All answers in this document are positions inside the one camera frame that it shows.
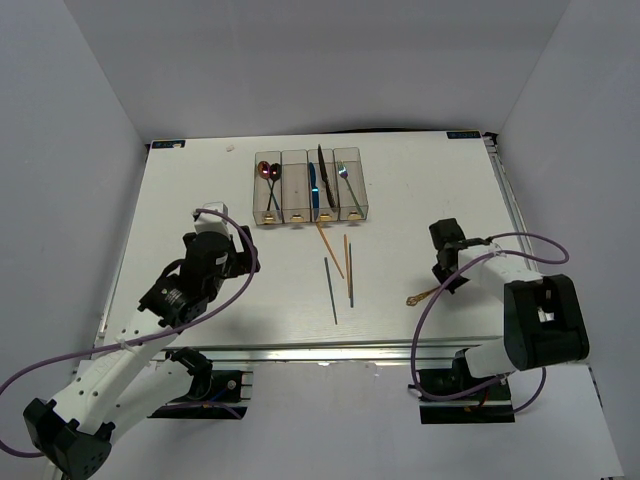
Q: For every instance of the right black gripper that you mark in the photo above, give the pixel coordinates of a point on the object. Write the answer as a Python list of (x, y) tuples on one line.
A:
[(454, 284)]

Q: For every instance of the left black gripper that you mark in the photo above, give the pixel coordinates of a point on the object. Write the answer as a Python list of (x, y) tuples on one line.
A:
[(240, 258)]

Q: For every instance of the gold fork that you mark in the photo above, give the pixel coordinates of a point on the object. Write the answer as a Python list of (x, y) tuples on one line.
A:
[(417, 298)]

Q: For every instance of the blue chopstick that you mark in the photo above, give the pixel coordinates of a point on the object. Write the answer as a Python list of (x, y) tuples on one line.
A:
[(331, 291), (351, 276)]

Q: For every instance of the rainbow spoon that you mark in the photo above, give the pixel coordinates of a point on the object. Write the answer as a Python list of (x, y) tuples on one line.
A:
[(264, 171)]

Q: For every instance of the orange chopstick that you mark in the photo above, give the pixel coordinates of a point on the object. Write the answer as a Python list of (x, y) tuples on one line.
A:
[(330, 250), (345, 244)]

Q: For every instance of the black spoon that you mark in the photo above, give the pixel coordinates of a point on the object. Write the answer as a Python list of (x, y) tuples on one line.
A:
[(275, 173)]

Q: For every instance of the blue knife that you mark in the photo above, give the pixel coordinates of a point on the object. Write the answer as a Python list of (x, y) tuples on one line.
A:
[(313, 188)]

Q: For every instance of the rainbow fork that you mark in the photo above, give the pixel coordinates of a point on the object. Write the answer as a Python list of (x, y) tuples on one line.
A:
[(343, 173)]

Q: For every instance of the black knife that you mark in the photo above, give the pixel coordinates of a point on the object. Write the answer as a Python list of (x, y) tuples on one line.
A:
[(325, 178)]

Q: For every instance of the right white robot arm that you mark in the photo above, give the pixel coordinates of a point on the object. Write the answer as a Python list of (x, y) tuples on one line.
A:
[(543, 323)]

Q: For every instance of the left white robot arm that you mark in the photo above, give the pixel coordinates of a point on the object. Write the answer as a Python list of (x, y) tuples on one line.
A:
[(77, 428)]

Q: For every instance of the clear container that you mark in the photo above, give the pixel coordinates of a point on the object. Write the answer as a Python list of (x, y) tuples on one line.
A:
[(324, 213), (352, 159), (263, 216), (295, 187)]

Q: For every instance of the right blue corner sticker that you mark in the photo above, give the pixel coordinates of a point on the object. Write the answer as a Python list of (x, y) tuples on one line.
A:
[(465, 134)]

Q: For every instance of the blue corner sticker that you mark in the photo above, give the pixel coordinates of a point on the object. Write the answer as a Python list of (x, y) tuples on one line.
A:
[(465, 134), (168, 144)]

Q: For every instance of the left blue corner sticker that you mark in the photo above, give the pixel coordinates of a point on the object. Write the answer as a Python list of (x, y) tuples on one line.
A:
[(168, 144)]

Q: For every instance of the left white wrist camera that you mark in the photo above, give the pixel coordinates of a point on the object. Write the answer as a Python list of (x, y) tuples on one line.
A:
[(211, 217)]

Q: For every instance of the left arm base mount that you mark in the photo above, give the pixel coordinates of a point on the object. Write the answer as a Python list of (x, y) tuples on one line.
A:
[(216, 394)]

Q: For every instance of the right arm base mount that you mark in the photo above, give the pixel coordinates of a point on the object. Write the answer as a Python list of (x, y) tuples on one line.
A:
[(451, 396)]

